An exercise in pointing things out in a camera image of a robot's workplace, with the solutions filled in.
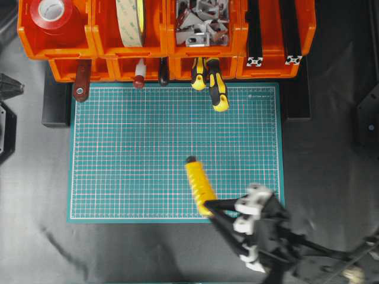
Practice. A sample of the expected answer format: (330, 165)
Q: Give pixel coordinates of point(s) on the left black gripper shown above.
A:
(9, 87)

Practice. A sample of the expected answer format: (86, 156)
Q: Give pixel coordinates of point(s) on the right black-white gripper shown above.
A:
(260, 235)

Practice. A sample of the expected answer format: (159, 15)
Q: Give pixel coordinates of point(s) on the yellow utility cutter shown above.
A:
(200, 186)

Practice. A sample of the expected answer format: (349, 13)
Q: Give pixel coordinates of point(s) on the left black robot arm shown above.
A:
(8, 131)

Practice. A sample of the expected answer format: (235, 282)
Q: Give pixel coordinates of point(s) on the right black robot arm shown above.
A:
(320, 264)

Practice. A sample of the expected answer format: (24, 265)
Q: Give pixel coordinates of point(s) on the orange container rack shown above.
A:
(97, 38)

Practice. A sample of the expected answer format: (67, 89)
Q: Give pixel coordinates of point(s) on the red tape roll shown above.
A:
(51, 14)

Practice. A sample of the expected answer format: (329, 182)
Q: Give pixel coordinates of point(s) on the green cutting mat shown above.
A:
(128, 150)

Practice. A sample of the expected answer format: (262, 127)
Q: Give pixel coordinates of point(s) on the long yellow-black screwdriver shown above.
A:
(217, 86)

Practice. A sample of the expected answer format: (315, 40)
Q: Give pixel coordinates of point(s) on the white and red marker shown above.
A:
(140, 74)

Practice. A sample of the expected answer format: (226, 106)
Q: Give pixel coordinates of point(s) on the short yellow-black screwdriver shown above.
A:
(198, 74)

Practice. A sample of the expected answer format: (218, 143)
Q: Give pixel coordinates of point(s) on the beige double-sided tape roll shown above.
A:
(131, 22)

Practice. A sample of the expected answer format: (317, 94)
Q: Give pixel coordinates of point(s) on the black pen tool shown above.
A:
(163, 76)

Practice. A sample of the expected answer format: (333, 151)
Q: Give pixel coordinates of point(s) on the left black aluminium extrusion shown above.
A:
(254, 51)

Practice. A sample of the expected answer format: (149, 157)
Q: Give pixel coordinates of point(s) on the black aluminium extrusion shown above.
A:
(290, 32)
(254, 51)

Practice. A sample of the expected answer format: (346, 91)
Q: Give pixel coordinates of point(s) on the right black aluminium extrusion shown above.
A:
(290, 32)

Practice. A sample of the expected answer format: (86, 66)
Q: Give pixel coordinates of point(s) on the pile of aluminium corner brackets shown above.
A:
(202, 23)

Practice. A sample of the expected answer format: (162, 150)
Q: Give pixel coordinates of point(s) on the brown-handled tool with hole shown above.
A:
(82, 80)

